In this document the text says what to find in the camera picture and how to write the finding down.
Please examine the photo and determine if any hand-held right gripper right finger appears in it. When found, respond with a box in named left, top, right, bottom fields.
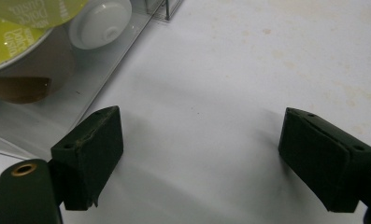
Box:
left=278, top=106, right=371, bottom=214

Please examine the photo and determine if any yellow-green lid coffee capsule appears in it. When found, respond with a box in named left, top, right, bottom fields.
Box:
left=0, top=0, right=90, bottom=30

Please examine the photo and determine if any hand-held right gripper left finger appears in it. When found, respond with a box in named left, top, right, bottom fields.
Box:
left=50, top=105, right=125, bottom=212

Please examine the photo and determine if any white coffee capsule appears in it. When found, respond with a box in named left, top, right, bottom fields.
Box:
left=67, top=0, right=134, bottom=51

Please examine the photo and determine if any brown capsule with yellow-green lid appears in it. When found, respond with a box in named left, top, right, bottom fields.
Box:
left=0, top=16, right=78, bottom=105

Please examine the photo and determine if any clear acrylic organizer box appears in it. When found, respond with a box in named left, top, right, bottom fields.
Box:
left=0, top=0, right=185, bottom=161

